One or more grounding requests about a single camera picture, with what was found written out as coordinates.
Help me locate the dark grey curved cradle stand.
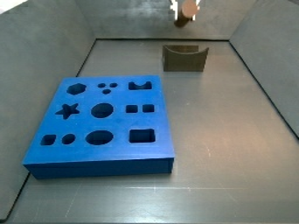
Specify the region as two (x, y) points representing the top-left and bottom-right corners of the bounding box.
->
(163, 45), (210, 72)

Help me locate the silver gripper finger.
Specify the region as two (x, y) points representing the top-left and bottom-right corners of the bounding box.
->
(170, 0), (179, 17)
(191, 0), (202, 21)

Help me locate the brown wooden cylinder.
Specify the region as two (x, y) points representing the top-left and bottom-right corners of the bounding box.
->
(174, 0), (196, 28)

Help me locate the blue foam shape-sorting block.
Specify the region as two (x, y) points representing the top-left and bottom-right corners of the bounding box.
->
(23, 75), (175, 179)

